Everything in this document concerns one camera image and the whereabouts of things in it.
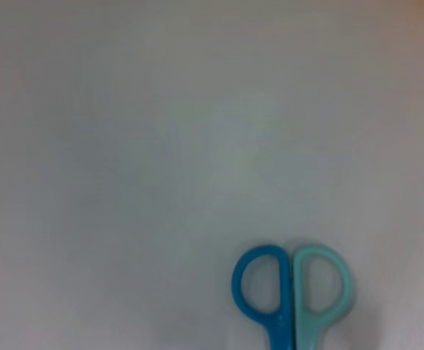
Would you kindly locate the blue scissors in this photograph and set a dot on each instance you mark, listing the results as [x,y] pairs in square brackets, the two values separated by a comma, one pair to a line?
[281,331]

